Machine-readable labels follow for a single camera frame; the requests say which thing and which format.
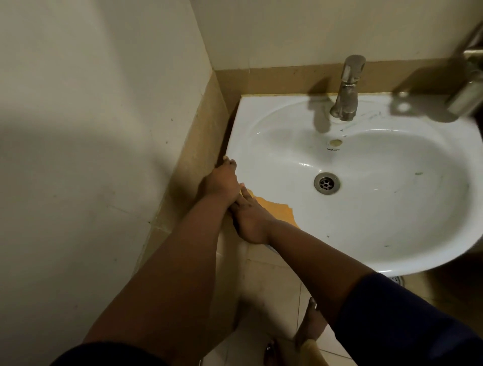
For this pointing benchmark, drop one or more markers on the person's right hand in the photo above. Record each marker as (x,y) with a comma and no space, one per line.
(253,224)

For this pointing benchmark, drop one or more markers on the person's left hand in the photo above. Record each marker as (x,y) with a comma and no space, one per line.
(222,183)

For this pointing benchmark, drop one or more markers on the orange cleaning cloth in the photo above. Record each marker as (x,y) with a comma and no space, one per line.
(281,213)

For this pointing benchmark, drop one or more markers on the white ceramic sink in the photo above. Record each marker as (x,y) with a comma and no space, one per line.
(396,211)

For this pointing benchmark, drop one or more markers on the person's right forearm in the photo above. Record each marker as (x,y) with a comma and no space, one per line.
(320,267)

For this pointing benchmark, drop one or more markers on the person's left forearm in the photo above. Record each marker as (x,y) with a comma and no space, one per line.
(170,286)

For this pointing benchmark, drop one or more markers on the steel sink drain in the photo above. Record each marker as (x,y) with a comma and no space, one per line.
(326,183)

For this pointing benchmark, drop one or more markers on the person's right foot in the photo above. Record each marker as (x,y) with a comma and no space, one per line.
(311,320)

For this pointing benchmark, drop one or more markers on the person's foot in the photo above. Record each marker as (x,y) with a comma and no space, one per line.
(271,354)
(311,320)

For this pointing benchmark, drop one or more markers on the person's left foot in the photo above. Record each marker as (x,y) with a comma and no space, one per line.
(271,354)

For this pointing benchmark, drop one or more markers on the chrome sink faucet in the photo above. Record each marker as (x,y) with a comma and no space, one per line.
(347,98)

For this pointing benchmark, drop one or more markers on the beige trousers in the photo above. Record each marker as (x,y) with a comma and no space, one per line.
(313,354)

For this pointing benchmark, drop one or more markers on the round steel floor drain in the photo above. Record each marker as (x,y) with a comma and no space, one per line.
(397,279)

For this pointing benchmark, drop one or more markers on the dark blue shirt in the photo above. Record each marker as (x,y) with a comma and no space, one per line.
(407,328)

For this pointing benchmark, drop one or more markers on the steel wall tumbler holder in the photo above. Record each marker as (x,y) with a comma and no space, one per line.
(466,98)

